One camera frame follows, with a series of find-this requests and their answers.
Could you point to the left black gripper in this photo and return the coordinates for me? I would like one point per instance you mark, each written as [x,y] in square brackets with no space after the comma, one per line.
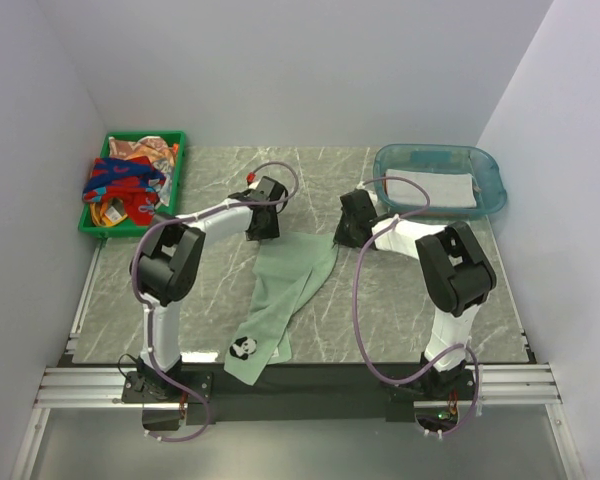
[270,232]

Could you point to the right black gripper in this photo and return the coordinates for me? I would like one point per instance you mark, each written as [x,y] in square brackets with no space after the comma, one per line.
[340,238]

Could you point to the green panda towel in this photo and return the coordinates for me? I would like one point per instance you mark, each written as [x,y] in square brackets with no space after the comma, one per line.
[288,271]

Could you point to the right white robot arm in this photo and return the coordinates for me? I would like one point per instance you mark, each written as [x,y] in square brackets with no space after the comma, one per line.
[457,273]

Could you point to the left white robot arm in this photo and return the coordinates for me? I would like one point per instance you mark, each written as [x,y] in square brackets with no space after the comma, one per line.
[167,260]

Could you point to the folded white towel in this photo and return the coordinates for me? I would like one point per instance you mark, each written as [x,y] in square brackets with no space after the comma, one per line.
[444,190]

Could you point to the blue translucent plastic tub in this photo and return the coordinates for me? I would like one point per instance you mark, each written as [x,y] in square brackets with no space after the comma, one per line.
[489,190]

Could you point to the red blue patterned cloth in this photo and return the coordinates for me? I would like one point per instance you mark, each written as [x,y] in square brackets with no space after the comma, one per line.
[135,182]

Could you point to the orange yellow cloth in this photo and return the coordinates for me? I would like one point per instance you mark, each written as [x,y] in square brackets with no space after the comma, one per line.
[108,214]

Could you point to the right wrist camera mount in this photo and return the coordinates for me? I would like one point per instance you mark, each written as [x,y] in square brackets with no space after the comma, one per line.
[371,194]

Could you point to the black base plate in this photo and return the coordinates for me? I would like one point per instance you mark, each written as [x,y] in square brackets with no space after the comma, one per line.
[206,393]

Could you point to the aluminium mounting rail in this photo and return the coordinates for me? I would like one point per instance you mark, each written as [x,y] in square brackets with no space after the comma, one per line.
[90,434]

